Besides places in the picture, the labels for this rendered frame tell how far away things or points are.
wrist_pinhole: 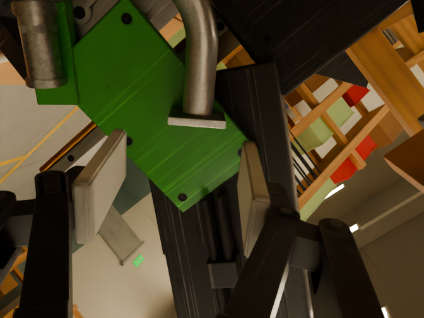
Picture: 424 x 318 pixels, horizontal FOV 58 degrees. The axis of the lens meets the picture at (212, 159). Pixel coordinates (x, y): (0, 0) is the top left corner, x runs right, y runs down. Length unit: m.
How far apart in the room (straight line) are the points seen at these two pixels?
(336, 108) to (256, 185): 3.82
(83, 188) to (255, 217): 0.07
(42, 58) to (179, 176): 0.18
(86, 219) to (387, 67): 1.08
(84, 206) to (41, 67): 0.24
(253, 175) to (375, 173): 9.67
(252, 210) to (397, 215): 7.83
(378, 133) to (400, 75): 3.24
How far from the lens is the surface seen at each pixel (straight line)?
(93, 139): 0.57
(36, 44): 0.39
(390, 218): 7.98
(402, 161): 0.88
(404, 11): 0.96
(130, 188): 10.91
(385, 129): 4.42
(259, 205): 0.16
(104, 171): 0.18
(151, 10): 0.41
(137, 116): 0.41
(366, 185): 9.90
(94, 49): 0.41
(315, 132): 3.68
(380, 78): 1.18
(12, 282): 6.73
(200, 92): 0.36
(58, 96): 0.43
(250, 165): 0.19
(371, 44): 1.18
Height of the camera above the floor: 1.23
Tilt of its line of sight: 2 degrees up
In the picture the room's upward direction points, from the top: 142 degrees clockwise
